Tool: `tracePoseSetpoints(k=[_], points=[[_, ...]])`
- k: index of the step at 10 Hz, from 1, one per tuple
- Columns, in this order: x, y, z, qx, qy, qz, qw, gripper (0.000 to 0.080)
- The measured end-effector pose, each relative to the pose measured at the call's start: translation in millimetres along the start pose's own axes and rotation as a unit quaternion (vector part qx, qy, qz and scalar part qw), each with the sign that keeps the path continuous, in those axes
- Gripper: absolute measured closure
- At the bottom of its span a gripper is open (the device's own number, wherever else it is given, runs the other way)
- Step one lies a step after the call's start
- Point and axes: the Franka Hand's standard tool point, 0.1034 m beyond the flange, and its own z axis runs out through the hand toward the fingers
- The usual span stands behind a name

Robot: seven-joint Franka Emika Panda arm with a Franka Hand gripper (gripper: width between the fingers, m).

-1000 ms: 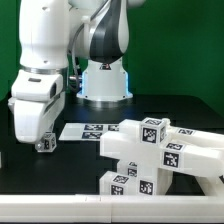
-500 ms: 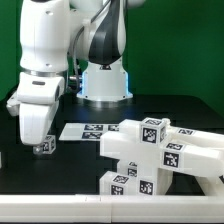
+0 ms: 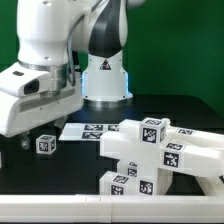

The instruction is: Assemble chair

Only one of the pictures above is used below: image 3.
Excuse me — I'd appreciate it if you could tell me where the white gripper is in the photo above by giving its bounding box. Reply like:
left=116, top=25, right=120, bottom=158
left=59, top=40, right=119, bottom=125
left=0, top=74, right=83, bottom=149

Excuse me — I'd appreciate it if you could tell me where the white cube nut with tag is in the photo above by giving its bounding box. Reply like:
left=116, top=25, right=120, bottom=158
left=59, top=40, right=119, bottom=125
left=140, top=118, right=166, bottom=145

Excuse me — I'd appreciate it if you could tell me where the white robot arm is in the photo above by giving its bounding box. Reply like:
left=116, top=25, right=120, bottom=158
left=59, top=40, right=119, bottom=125
left=0, top=0, right=145, bottom=137

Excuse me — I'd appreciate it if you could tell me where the white flat chair back panel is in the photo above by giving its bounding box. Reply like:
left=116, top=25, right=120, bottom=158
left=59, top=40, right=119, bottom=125
left=59, top=123, right=119, bottom=141

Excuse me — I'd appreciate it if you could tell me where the white L-shaped border fence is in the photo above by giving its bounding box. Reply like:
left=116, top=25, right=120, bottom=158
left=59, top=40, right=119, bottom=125
left=0, top=178, right=224, bottom=224

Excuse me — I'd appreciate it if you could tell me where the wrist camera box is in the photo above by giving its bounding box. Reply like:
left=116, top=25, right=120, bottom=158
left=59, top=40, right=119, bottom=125
left=0, top=64, right=51, bottom=97

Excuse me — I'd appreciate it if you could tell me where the grey cable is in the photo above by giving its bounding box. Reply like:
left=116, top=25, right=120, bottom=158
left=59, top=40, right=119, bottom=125
left=65, top=0, right=104, bottom=88

